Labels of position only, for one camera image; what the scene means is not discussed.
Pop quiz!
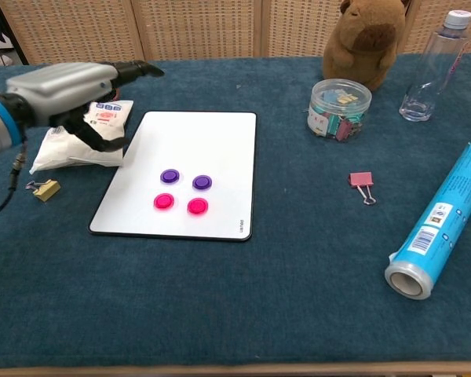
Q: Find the clear plastic water bottle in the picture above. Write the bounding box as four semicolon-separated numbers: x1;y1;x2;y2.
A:
399;9;471;123

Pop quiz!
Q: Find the blue table mat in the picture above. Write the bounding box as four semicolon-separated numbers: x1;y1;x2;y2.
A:
0;53;471;370

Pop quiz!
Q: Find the clear jar of binder clips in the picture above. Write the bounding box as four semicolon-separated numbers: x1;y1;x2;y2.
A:
307;78;373;144

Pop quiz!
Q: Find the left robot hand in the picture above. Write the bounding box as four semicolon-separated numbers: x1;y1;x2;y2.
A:
5;59;166;153

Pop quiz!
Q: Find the blue cling film roll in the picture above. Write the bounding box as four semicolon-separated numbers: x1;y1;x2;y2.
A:
384;140;471;302

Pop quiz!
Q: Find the pink binder clip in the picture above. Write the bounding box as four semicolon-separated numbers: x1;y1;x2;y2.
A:
349;171;378;207

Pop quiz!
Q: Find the white magnetic board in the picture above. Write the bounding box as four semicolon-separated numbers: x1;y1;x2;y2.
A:
88;111;257;242

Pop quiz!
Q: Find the white powder bag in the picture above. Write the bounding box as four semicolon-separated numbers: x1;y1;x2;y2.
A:
28;100;135;176

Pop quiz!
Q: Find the brown capybara plush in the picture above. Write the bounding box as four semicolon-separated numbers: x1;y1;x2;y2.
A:
322;0;411;93

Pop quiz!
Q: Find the pink round magnet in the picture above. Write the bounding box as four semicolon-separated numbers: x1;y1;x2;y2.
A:
153;192;176;210
187;197;210;215

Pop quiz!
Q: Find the purple round magnet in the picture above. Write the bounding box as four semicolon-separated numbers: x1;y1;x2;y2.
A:
159;168;181;185
192;174;214;191

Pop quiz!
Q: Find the woven folding screen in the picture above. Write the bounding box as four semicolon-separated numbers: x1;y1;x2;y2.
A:
0;0;471;66

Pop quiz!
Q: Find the yellow binder clip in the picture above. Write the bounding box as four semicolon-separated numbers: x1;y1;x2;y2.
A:
26;179;62;203

